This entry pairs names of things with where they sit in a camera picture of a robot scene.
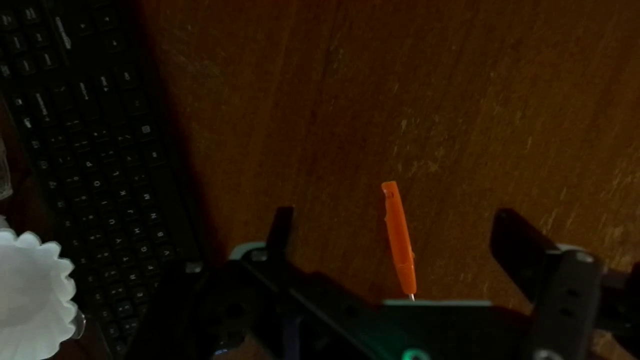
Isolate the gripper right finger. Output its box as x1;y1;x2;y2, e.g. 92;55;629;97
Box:
489;208;640;360

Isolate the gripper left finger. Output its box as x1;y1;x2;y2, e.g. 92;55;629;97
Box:
145;206;386;360

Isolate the black computer keyboard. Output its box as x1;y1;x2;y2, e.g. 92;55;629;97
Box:
0;0;203;358

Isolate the white fluted glass object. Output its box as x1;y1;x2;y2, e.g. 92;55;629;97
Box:
0;227;87;360

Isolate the fish slice with orange handle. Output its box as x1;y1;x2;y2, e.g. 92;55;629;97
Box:
380;180;418;302

